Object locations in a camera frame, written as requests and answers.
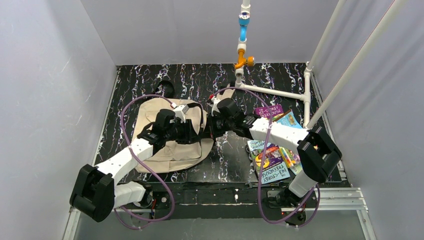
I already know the blue cartoon mouse book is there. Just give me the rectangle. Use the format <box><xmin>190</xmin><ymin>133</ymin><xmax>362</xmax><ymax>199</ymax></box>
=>
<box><xmin>275</xmin><ymin>110</ymin><xmax>303</xmax><ymax>129</ymax></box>

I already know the blue orange pipe fitting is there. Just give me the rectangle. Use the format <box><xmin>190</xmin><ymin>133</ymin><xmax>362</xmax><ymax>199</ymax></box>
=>
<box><xmin>234</xmin><ymin>10</ymin><xmax>256</xmax><ymax>70</ymax></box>

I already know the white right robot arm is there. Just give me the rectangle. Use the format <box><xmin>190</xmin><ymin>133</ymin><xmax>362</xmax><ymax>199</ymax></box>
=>
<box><xmin>203</xmin><ymin>96</ymin><xmax>342</xmax><ymax>198</ymax></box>

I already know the beige canvas backpack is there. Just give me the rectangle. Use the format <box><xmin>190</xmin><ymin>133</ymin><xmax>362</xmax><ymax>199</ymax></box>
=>
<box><xmin>132</xmin><ymin>80</ymin><xmax>216</xmax><ymax>173</ymax></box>

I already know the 143-storey treehouse book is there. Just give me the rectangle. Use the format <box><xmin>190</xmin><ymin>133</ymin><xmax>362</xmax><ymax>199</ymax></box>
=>
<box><xmin>247</xmin><ymin>140</ymin><xmax>290</xmax><ymax>184</ymax></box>

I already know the white PVC pipe frame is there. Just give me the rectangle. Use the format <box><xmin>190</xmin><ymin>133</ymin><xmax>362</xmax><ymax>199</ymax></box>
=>
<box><xmin>235</xmin><ymin>0</ymin><xmax>406</xmax><ymax>129</ymax></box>

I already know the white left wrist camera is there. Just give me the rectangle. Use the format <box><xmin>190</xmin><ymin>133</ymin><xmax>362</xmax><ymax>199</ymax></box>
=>
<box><xmin>170</xmin><ymin>102</ymin><xmax>189</xmax><ymax>123</ymax></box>

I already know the aluminium rail frame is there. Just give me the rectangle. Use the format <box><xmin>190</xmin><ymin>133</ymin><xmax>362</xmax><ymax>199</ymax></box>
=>
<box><xmin>62</xmin><ymin>187</ymin><xmax>376</xmax><ymax>240</ymax></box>

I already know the purple 117-storey treehouse book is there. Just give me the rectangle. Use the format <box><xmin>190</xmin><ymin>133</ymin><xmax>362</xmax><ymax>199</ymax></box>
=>
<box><xmin>254</xmin><ymin>104</ymin><xmax>284</xmax><ymax>122</ymax></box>

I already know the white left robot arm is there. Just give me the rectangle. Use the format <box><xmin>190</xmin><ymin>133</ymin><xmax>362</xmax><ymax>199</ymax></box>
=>
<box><xmin>69</xmin><ymin>105</ymin><xmax>200</xmax><ymax>222</ymax></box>

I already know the colourful crayon box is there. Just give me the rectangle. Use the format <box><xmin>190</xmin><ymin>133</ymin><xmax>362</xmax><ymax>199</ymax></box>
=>
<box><xmin>279</xmin><ymin>147</ymin><xmax>301</xmax><ymax>168</ymax></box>

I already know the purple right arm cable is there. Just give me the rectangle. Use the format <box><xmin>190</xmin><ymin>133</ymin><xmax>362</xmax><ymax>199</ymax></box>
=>
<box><xmin>211</xmin><ymin>86</ymin><xmax>322</xmax><ymax>229</ymax></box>

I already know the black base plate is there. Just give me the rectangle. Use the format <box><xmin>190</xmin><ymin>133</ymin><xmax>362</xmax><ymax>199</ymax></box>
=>
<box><xmin>119</xmin><ymin>181</ymin><xmax>319</xmax><ymax>222</ymax></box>

